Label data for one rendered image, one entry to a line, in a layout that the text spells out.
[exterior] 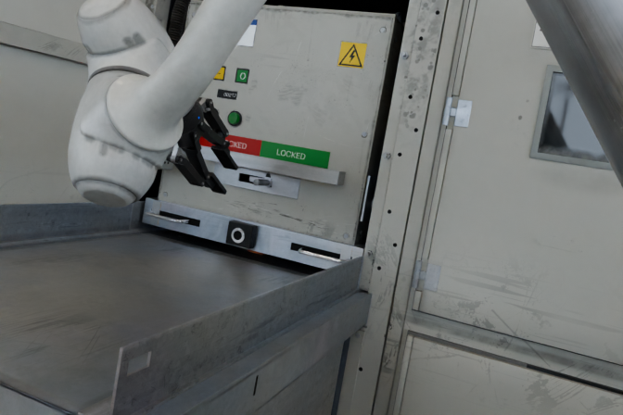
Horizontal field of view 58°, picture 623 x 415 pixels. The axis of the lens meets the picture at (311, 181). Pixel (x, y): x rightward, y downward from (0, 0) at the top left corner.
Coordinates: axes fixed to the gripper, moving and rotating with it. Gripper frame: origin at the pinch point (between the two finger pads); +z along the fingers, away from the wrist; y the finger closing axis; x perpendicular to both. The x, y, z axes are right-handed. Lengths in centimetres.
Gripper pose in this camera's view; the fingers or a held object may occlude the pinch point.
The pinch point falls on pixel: (219, 170)
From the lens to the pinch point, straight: 107.8
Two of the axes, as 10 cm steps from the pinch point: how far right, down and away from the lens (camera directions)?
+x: 9.1, 1.8, -3.7
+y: -3.4, 8.4, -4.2
